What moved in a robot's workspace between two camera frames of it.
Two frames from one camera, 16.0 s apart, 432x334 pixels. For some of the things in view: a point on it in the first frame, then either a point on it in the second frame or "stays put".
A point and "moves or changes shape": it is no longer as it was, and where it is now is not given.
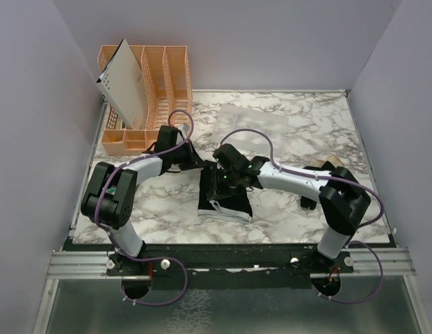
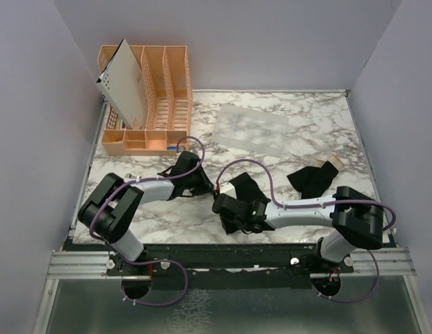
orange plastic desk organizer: [166, 72] stays put
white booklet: [120, 81] stays put
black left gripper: [193, 158] -> [205, 186]
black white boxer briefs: [218, 200] moves or changes shape
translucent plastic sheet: [231, 118] stays put
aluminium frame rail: [83, 265] stays put
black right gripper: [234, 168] -> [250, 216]
